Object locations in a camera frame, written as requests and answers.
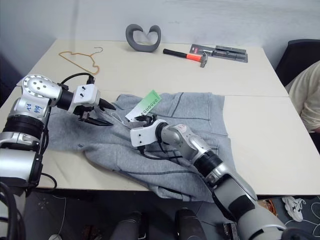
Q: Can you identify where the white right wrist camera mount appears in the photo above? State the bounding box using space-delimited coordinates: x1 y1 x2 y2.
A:
129 120 161 148

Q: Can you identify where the grey curved foam band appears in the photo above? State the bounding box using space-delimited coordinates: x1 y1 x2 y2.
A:
125 23 162 54

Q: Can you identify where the person in beige shirt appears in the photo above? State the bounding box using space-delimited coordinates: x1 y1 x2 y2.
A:
288 59 320 134

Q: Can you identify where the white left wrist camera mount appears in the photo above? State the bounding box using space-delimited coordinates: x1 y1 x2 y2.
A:
66 84 102 115

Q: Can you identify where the grey zip jacket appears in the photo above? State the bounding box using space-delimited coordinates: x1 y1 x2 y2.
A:
46 91 235 203

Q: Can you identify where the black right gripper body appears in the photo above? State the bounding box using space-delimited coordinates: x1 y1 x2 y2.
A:
136 113 158 129

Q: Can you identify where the black cable bundle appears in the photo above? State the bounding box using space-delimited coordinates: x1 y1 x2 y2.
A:
0 172 59 240

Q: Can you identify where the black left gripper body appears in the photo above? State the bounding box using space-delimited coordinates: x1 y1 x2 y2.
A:
73 104 101 123

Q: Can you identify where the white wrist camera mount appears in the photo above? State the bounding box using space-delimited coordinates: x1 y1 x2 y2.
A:
66 84 102 115
129 120 161 148

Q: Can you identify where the dark rounded shape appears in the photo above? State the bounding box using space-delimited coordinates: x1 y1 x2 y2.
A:
174 207 208 240
112 211 149 240

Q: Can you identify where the black tool blister package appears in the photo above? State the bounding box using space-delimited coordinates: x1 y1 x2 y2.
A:
190 43 249 64

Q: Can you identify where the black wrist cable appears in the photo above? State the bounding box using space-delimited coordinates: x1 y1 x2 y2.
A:
138 140 185 161
60 72 97 87

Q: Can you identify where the green and white hang tag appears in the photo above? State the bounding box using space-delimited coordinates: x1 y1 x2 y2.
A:
124 89 163 124

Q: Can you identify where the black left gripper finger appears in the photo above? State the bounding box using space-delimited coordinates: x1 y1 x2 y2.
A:
85 116 114 127
98 97 117 112

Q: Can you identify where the orange wire clothes hanger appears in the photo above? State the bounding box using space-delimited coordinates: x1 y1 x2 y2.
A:
58 46 104 76

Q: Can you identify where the white sneaker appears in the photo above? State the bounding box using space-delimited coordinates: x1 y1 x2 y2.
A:
281 195 308 223

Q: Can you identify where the hammer with orange black handle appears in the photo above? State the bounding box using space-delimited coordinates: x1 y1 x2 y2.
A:
162 48 210 69

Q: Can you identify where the black chair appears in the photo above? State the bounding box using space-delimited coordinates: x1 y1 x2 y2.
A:
274 38 320 87

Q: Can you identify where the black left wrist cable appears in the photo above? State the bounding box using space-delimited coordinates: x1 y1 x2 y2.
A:
60 72 97 87

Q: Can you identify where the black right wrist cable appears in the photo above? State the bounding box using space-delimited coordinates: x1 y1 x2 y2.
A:
138 140 185 161

